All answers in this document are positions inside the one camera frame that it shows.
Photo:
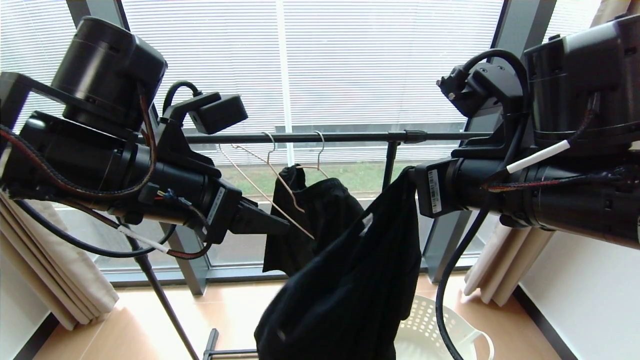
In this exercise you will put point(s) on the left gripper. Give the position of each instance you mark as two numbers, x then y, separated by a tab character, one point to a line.
222	205

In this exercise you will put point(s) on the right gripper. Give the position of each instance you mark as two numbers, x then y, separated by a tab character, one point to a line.
435	190

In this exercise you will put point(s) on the pink clothes hanger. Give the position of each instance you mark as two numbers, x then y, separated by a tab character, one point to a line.
292	196
319	159

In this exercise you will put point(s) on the black trousers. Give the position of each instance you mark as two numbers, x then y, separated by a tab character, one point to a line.
310	225

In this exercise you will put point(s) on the black short-sleeved shirt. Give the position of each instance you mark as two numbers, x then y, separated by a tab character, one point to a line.
360	290

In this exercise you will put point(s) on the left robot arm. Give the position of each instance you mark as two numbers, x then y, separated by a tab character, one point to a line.
100	65

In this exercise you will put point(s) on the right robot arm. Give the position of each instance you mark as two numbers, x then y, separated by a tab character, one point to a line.
590	75

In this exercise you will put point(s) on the black clothes rack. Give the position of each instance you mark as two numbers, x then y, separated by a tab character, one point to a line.
415	136

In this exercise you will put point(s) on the white laundry basket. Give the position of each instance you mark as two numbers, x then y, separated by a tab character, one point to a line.
430	345

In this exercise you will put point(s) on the beige curtain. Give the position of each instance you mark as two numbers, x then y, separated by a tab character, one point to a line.
505	265
60	280

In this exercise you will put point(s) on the window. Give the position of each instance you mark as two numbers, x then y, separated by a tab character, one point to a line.
520	25

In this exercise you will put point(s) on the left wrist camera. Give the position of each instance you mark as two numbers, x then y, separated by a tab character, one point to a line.
220	112

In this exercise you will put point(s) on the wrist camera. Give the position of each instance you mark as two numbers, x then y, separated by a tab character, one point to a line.
220	112
475	95

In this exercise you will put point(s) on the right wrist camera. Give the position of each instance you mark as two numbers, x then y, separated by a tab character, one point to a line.
475	95

